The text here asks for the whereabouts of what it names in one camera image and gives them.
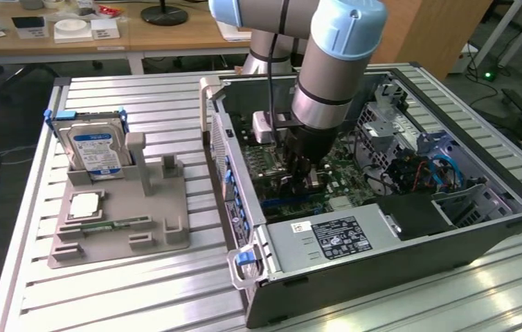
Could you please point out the silver CPU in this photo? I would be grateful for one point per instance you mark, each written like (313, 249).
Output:
(86, 206)

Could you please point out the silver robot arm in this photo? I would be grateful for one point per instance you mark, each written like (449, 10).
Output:
(330, 69)

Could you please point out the white table frame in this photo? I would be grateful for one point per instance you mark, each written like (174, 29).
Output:
(505, 31)

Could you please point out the grey parts rack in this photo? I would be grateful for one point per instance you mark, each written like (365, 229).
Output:
(159, 207)

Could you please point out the grey cup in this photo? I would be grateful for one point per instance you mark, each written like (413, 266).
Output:
(32, 4)

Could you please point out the graphics card with black fan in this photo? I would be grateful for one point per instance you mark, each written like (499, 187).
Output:
(283, 188)

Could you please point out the device with green light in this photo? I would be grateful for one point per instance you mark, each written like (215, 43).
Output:
(487, 75)

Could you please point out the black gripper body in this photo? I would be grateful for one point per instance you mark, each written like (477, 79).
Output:
(311, 143)

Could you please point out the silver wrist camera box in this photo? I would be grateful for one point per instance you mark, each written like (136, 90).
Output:
(264, 128)

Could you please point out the white paper stack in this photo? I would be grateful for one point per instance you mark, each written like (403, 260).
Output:
(235, 34)

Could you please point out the hard disk in blue caddy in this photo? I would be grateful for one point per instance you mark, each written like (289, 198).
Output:
(96, 148)

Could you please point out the metal drive cage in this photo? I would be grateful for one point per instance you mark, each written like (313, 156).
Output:
(381, 138)

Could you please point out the wooden cabinet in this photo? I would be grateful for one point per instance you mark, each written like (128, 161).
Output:
(445, 34)

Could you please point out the metal disk bay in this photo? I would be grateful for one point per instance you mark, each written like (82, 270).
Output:
(469, 207)

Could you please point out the blue expansion slot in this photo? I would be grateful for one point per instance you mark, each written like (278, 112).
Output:
(274, 203)

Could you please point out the blue case latch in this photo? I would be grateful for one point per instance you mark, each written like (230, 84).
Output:
(243, 259)

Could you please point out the black open PC case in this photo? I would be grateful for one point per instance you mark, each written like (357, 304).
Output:
(381, 276)

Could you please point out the red packet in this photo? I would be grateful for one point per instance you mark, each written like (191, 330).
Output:
(108, 11)

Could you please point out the wooden desk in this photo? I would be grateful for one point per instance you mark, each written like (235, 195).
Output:
(172, 38)

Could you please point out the white round holder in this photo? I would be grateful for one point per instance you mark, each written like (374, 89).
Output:
(74, 31)

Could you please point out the grey power supply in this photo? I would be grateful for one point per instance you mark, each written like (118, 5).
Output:
(298, 245)

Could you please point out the white box with black top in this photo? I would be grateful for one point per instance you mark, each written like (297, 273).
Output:
(31, 29)

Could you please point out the plain white box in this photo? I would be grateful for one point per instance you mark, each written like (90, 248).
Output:
(104, 29)

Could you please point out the black round lamp base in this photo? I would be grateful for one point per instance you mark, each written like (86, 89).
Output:
(164, 15)

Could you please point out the green motherboard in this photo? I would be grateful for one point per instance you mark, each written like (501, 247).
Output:
(349, 186)

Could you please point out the green RAM stick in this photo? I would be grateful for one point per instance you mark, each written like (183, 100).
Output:
(118, 224)

